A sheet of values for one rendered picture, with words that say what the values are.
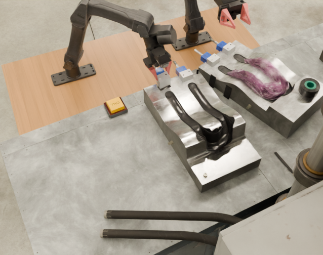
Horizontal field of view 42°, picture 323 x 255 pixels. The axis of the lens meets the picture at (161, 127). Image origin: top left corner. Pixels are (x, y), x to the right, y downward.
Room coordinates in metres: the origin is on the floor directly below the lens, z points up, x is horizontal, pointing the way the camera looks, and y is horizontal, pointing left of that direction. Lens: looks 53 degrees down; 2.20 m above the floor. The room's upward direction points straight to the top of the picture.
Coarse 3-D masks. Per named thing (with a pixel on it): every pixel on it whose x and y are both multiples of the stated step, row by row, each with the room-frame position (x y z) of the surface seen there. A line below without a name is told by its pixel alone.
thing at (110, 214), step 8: (104, 216) 0.64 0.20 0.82; (112, 216) 0.64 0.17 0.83; (120, 216) 0.64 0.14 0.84; (128, 216) 0.63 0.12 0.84; (136, 216) 0.63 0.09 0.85; (144, 216) 0.63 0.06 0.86; (152, 216) 0.62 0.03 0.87; (160, 216) 0.62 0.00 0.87; (168, 216) 0.62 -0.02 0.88; (176, 216) 0.61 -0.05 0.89; (184, 216) 0.61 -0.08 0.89; (192, 216) 0.61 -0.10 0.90; (200, 216) 0.60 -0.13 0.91
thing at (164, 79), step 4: (156, 68) 1.25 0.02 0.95; (160, 68) 1.25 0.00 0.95; (156, 72) 1.23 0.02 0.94; (160, 72) 1.23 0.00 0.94; (164, 72) 1.22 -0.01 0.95; (160, 76) 1.20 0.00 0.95; (164, 76) 1.20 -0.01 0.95; (168, 76) 1.20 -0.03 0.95; (156, 80) 1.21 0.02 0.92; (160, 80) 1.18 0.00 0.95; (164, 80) 1.19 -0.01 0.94; (168, 80) 1.20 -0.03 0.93; (160, 84) 1.18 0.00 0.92; (164, 84) 1.19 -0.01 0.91; (168, 84) 1.20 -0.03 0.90; (160, 88) 1.19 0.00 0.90
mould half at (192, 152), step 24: (192, 72) 1.28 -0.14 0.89; (144, 96) 1.19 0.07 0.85; (192, 96) 1.15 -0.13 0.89; (216, 96) 1.15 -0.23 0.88; (168, 120) 1.03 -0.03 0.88; (216, 120) 0.99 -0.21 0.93; (240, 120) 0.99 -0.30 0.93; (192, 144) 0.88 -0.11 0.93; (240, 144) 0.93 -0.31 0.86; (192, 168) 0.82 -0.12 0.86; (216, 168) 0.82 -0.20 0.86; (240, 168) 0.82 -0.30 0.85
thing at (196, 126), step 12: (192, 84) 1.22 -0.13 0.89; (168, 96) 1.15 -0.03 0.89; (204, 96) 1.15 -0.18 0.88; (180, 108) 1.09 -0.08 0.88; (204, 108) 1.09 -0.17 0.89; (192, 120) 1.01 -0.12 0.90; (228, 120) 0.99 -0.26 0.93; (204, 132) 0.94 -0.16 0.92; (216, 132) 0.93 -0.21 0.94; (228, 132) 0.96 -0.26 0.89; (216, 144) 0.92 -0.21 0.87
